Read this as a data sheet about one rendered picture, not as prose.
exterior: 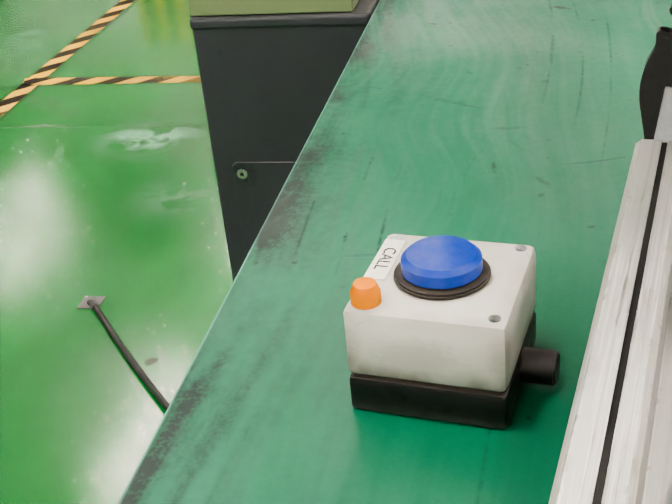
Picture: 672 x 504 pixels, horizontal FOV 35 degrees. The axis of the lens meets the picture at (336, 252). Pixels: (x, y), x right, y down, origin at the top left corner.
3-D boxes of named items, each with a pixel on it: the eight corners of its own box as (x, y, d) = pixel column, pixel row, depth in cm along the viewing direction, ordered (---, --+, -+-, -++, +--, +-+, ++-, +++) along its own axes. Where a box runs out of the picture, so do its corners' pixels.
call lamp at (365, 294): (356, 291, 52) (354, 270, 52) (385, 294, 52) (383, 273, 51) (346, 308, 51) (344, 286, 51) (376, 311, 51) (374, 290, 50)
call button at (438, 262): (414, 262, 56) (412, 228, 55) (490, 269, 54) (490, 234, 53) (392, 303, 52) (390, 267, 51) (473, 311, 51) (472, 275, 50)
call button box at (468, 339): (394, 323, 61) (387, 225, 57) (568, 343, 57) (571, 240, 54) (350, 410, 54) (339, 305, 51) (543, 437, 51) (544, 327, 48)
